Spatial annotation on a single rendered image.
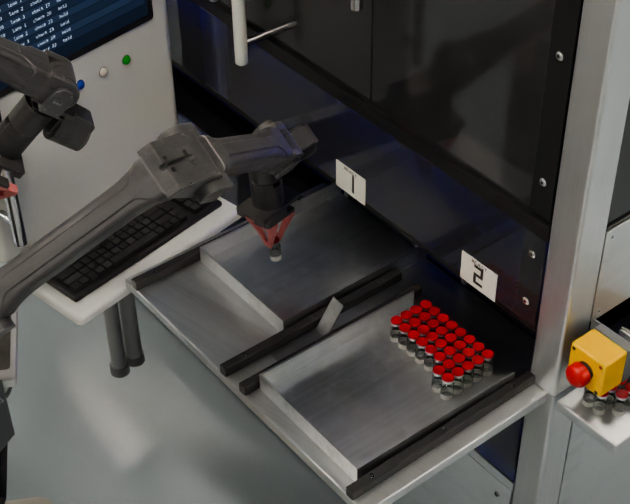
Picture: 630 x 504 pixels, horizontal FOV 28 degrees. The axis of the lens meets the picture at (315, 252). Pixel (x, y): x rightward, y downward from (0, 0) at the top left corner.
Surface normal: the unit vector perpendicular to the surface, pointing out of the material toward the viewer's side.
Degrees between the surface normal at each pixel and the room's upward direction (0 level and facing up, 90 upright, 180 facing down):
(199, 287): 0
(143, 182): 53
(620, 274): 90
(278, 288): 0
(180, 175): 44
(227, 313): 0
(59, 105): 99
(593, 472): 90
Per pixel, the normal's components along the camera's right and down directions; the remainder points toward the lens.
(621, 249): 0.62, 0.50
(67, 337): -0.01, -0.76
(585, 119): -0.79, 0.40
